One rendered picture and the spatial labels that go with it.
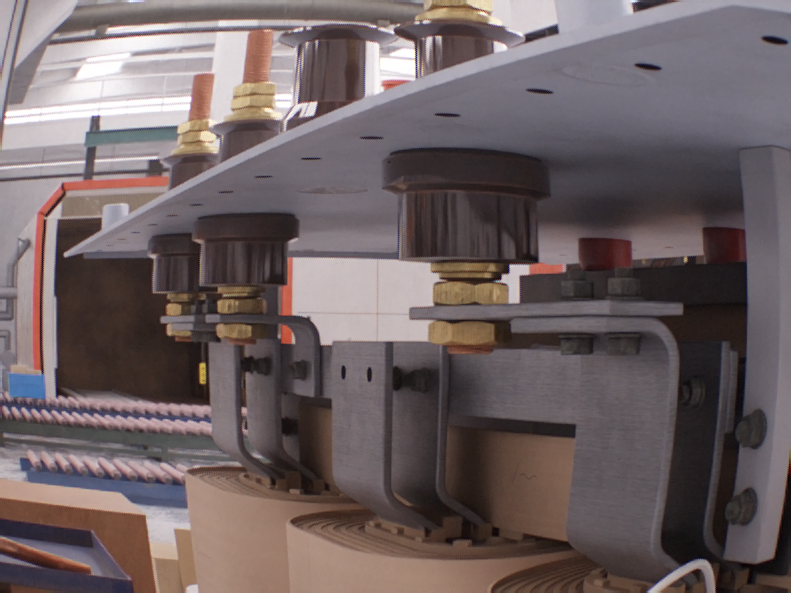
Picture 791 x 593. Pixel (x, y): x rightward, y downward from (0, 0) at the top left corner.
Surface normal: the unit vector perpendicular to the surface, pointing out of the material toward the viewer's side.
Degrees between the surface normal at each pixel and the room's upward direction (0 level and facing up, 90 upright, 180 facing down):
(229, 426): 90
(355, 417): 90
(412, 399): 90
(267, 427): 90
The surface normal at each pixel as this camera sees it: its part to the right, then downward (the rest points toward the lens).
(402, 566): -0.63, -0.02
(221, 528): -0.83, -0.02
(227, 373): -0.94, -0.01
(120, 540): 0.34, -0.01
